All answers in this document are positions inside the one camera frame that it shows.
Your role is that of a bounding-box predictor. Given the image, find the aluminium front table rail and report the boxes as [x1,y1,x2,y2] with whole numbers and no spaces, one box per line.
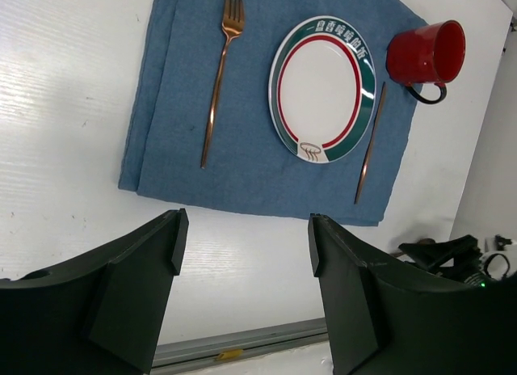
[152,318,328,373]

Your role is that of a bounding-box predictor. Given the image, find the blue cloth napkin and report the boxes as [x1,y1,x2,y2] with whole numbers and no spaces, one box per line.
[119,0,424,226]

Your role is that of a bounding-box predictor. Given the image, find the red mug black handle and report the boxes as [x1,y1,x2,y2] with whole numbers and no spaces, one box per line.
[386,20,466,105]

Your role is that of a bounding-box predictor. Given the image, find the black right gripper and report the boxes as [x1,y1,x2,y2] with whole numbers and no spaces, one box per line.
[398,235,516,288]

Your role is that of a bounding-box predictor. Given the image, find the white plate green red rim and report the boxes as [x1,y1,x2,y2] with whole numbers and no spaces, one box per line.
[267,15,376,164]

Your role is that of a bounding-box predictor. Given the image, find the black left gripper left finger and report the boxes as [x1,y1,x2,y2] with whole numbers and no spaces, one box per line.
[1,209,189,374]

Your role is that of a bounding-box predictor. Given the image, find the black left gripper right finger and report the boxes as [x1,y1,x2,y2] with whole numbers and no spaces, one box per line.
[308,214,516,374]

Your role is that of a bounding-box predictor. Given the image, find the copper knife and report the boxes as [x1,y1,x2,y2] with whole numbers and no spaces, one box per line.
[354,82,386,204]

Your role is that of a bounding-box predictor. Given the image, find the copper fork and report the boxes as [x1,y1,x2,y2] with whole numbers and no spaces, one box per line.
[200,0,246,169]

